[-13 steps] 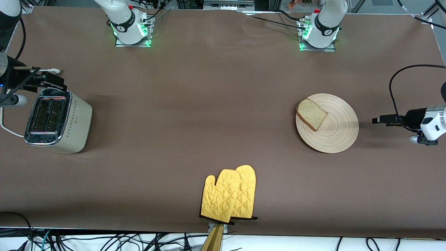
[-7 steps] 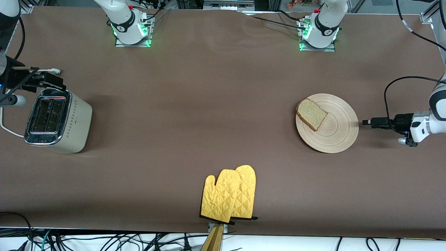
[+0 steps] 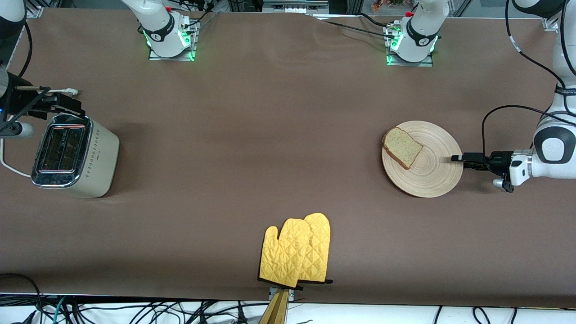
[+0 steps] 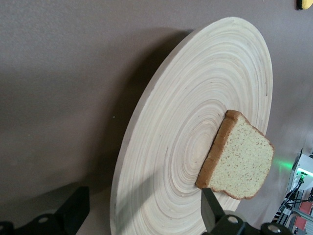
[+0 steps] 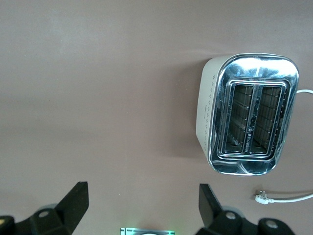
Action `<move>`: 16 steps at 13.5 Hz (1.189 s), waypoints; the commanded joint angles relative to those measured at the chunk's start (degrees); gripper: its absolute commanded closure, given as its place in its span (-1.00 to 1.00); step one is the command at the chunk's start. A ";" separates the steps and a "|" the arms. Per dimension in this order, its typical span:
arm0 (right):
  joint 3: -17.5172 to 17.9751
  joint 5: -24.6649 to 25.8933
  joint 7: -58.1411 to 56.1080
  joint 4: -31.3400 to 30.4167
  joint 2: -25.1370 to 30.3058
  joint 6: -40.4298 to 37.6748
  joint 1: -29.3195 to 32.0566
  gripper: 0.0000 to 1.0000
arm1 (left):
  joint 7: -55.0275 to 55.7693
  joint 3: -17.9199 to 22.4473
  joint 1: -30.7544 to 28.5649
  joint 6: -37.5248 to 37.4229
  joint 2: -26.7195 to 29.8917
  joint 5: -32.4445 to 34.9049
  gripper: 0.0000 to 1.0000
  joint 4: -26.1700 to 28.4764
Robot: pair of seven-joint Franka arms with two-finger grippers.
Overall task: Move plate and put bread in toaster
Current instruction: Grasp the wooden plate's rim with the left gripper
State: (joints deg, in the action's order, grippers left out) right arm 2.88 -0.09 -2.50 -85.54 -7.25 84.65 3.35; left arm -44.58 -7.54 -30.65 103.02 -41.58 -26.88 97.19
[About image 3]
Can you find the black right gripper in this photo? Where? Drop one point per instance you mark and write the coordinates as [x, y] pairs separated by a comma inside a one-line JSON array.
[[19, 101]]

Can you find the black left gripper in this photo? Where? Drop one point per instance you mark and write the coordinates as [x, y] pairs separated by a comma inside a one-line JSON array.
[[498, 161]]

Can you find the round wooden plate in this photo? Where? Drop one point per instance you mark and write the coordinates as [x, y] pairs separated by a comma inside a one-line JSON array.
[[436, 175]]

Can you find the brown bread slice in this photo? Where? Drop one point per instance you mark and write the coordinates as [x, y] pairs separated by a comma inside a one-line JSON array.
[[401, 147]]

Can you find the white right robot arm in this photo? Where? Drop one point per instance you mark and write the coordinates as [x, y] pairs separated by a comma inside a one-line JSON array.
[[162, 27]]

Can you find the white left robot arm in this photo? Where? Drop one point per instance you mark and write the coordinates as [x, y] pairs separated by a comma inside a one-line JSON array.
[[553, 148]]

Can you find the cream and chrome toaster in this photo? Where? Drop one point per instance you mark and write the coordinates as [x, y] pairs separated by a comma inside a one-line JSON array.
[[90, 157]]

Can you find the white power plug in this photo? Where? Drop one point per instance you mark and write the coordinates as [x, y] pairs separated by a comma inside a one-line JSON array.
[[67, 92]]

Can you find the yellow quilted oven mitt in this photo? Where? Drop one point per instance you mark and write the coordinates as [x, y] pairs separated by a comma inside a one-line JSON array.
[[283, 256], [319, 243]]

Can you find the orange background object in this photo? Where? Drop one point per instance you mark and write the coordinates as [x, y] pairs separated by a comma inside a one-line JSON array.
[[387, 4]]

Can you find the brown table cover sheet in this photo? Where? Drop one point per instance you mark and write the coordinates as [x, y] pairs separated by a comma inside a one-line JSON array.
[[288, 90]]

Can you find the aluminium frame profile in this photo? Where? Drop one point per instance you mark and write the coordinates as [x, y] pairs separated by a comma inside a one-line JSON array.
[[551, 23], [42, 6]]

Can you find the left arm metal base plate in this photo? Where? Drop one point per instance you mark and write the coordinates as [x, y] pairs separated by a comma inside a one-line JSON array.
[[425, 63]]

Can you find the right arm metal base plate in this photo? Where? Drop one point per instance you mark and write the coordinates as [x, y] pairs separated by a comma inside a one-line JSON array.
[[173, 57]]

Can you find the small metal bracket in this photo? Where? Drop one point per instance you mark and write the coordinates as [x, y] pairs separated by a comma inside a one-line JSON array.
[[291, 294]]

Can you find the grey metal frame box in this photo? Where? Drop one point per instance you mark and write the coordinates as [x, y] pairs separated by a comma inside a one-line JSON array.
[[294, 5]]

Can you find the yellow wooden post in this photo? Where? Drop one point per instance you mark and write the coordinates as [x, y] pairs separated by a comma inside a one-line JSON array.
[[276, 310]]

